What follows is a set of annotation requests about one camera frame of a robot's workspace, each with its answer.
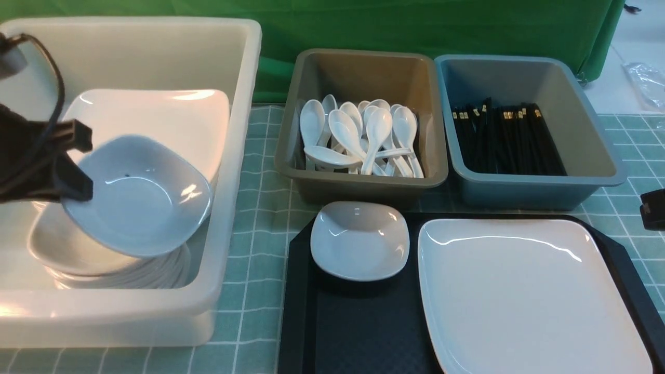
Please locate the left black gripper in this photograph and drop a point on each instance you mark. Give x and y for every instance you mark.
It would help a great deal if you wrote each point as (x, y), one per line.
(30, 169)

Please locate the large white plastic bin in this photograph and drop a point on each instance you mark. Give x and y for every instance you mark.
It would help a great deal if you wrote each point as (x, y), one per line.
(153, 53)

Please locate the stack of white plates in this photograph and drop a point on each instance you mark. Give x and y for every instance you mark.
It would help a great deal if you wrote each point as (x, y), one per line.
(192, 123)

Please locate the large white square plate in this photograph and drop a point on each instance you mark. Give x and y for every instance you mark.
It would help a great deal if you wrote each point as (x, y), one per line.
(524, 296)

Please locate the black serving tray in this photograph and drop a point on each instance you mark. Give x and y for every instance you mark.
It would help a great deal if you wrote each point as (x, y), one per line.
(332, 325)

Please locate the blue plastic chopstick bin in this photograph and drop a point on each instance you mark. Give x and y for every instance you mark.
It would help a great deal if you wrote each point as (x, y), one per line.
(591, 160)

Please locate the brown plastic spoon bin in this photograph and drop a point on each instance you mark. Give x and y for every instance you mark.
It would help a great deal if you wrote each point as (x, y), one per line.
(351, 76)

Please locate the stack of white bowls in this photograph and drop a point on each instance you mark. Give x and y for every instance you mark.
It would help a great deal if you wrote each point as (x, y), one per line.
(75, 261)

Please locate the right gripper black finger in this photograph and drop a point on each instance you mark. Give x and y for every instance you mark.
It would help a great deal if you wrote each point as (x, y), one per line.
(652, 210)

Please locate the clear plastic bag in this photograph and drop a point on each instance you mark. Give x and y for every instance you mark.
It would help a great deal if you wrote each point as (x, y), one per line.
(648, 84)

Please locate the white bowl tray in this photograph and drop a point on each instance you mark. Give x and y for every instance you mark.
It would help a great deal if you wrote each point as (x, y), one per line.
(360, 241)
(146, 199)

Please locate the green backdrop cloth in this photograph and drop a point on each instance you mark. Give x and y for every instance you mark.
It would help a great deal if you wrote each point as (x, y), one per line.
(577, 33)

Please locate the green checkered tablecloth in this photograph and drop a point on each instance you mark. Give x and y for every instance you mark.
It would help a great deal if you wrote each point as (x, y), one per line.
(270, 212)

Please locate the pile of white spoons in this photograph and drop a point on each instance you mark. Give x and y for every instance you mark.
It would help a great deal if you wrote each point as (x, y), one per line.
(365, 138)

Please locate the pile of black chopsticks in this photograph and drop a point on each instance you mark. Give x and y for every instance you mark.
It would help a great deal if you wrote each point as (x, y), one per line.
(513, 139)

